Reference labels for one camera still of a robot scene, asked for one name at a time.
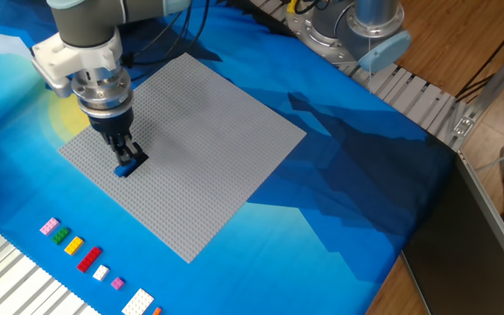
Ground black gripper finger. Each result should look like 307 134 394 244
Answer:
105 133 136 167
122 134 147 162

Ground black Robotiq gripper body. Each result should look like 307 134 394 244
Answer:
87 107 136 144

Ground blue Lego brick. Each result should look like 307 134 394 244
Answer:
112 157 139 179

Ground large grey Lego baseplate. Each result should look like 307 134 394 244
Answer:
58 52 308 264

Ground green Lego brick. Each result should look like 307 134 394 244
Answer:
51 226 72 246

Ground pink Lego brick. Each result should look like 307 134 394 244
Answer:
38 216 60 236

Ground yellow Lego brick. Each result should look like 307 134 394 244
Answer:
63 235 85 256

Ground red Lego brick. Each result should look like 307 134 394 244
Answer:
75 245 103 274

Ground small white Lego brick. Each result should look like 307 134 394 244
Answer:
92 263 110 282

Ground large white Lego plate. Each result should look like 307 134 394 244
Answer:
121 287 156 315

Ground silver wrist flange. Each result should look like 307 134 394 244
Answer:
71 65 134 119

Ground blue mountain print cloth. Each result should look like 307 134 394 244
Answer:
0 0 457 315

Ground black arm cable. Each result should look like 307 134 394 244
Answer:
121 0 212 83

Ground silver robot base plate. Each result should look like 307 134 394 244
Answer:
285 3 362 67

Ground black looped cable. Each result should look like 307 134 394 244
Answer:
290 0 330 15

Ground dark panel with metal frame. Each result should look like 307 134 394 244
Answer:
400 150 504 315

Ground aluminium beam with corner bracket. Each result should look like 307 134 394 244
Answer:
451 28 504 152

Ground black floor cable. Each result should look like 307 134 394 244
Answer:
454 8 504 102

